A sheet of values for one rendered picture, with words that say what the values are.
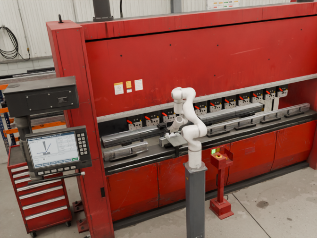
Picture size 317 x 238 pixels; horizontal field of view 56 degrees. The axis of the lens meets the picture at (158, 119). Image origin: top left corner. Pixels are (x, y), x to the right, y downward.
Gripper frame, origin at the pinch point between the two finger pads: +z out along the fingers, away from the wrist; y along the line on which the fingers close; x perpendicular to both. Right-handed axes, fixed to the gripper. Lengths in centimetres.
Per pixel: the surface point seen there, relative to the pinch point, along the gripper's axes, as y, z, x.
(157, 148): 17.1, 15.8, 8.1
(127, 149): 53, 10, 4
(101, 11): 61, -97, -92
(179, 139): -4.3, -2.5, 10.5
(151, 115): 22.9, -17.9, -17.8
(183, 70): -17, -52, -46
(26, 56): 148, 263, -359
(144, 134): 23.9, 27.2, -16.5
